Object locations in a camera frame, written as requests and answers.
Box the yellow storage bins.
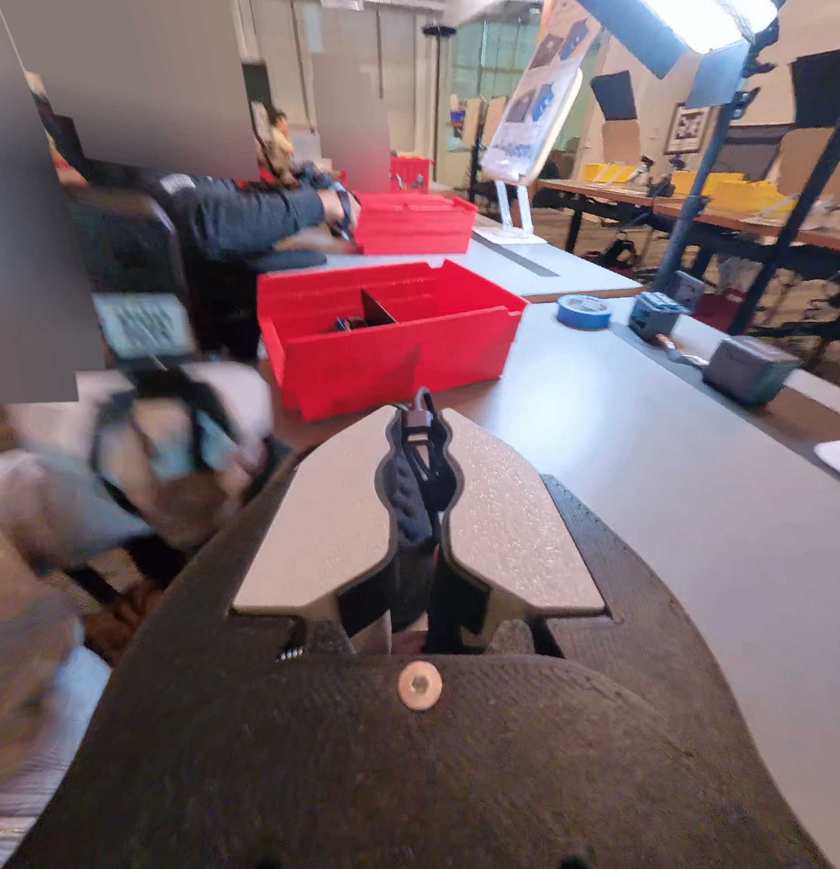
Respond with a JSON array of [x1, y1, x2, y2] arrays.
[[583, 162, 801, 218]]

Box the small device with display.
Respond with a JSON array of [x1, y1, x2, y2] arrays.
[[628, 291, 692, 342]]

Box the person's left hand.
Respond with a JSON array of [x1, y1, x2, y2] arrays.
[[147, 467, 259, 545]]

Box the instruction sheet board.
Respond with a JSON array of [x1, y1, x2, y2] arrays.
[[479, 0, 604, 186]]

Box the light stand pole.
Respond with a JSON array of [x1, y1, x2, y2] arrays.
[[652, 20, 780, 293]]

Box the wooden work table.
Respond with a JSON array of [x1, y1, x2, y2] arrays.
[[534, 177, 840, 289]]

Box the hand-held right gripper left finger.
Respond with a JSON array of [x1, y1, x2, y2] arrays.
[[233, 406, 401, 636]]

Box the LED light panel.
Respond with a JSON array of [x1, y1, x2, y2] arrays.
[[576, 0, 782, 80]]

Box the black usb-c cable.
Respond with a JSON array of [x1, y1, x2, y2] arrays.
[[393, 387, 458, 517]]

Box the framed fiducial tag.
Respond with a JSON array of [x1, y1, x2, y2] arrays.
[[664, 102, 714, 157]]

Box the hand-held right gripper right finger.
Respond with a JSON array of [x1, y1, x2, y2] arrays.
[[430, 407, 606, 650]]

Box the grey box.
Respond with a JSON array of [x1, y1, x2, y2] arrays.
[[702, 334, 805, 410]]

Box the blue tape roll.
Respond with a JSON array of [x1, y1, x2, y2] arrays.
[[556, 294, 615, 332]]

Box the grey cube charger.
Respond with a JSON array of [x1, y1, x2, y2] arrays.
[[666, 269, 707, 312]]

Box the red plastic bin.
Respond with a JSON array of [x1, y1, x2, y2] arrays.
[[390, 156, 436, 194], [257, 259, 531, 422], [352, 191, 479, 257]]

